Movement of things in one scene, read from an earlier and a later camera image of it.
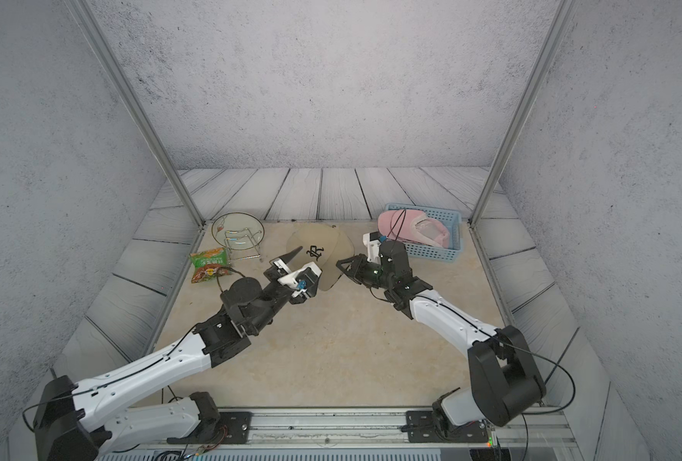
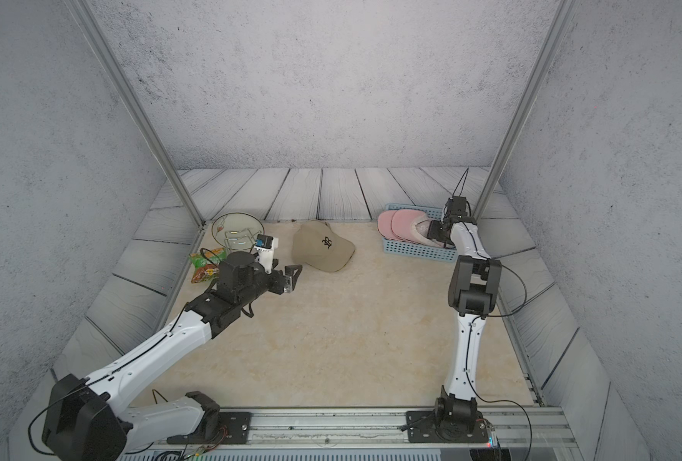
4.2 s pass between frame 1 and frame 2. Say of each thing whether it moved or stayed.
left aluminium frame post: stayed
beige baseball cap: moved
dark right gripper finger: moved
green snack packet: stayed
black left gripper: moved
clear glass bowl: stayed
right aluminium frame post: stayed
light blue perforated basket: stayed
